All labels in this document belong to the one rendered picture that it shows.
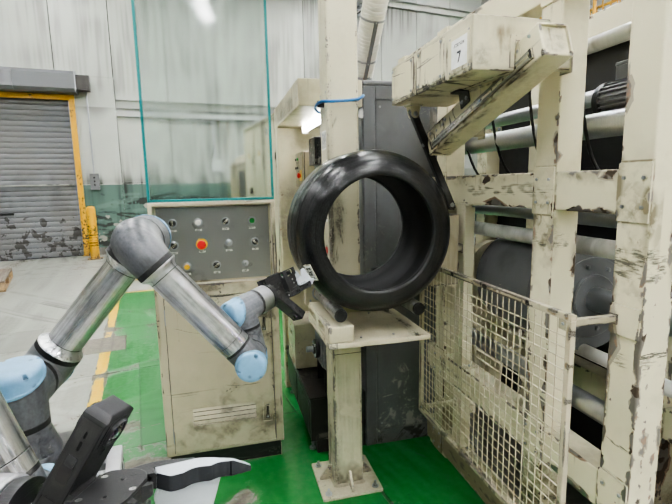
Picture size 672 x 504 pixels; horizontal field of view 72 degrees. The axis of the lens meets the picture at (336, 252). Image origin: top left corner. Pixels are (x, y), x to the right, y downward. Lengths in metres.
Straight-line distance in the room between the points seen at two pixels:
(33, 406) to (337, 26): 1.56
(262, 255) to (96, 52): 8.87
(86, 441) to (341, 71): 1.65
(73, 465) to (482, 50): 1.29
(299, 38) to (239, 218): 9.50
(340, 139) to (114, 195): 8.72
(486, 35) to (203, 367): 1.75
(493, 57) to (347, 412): 1.48
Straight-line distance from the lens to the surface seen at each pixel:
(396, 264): 1.85
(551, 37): 1.44
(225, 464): 0.53
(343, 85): 1.90
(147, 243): 1.10
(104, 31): 10.84
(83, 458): 0.48
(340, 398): 2.07
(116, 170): 10.35
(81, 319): 1.30
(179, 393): 2.33
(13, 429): 0.70
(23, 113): 10.65
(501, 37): 1.47
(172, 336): 2.23
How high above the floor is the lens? 1.34
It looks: 9 degrees down
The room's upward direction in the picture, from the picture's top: 1 degrees counter-clockwise
